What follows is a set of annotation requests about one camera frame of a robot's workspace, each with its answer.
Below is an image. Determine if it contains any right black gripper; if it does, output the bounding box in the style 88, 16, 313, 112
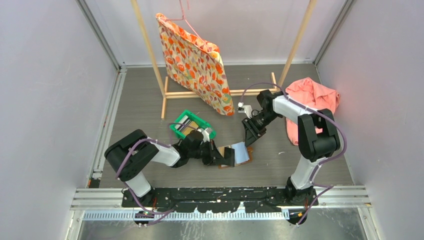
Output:
242, 110, 281, 147

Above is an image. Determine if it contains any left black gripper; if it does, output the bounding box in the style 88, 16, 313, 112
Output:
188, 138, 227, 166

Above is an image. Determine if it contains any pink wire hanger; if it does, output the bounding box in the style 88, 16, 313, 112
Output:
164, 0, 220, 52

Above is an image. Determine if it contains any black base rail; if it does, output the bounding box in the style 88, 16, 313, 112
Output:
121, 186, 317, 214

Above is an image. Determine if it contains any aluminium frame rail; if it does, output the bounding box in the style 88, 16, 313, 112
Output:
71, 185, 371, 223

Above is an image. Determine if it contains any brown leather card holder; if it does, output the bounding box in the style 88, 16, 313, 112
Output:
218, 142, 254, 167

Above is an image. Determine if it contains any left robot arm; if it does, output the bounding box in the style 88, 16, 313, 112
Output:
104, 129, 236, 207

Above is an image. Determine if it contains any pink crumpled cloth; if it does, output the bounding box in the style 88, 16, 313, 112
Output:
284, 77, 341, 147

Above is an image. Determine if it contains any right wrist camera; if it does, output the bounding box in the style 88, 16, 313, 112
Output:
237, 102, 253, 119

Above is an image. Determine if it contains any floral fabric bag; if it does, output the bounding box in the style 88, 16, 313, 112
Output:
155, 13, 235, 116

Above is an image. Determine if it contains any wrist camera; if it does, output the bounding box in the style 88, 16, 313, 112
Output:
197, 127, 214, 142
237, 102, 253, 119

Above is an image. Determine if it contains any wooden clothes rack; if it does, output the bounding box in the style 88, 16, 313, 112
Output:
129, 0, 318, 119

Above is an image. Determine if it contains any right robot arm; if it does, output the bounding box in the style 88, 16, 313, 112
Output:
237, 90, 341, 205

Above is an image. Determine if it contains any stack of credit cards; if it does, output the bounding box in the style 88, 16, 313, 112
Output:
177, 115, 200, 137

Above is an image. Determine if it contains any green plastic card bin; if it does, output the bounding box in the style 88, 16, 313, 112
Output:
169, 109, 217, 139

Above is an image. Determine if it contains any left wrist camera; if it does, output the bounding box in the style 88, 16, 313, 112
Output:
197, 127, 214, 142

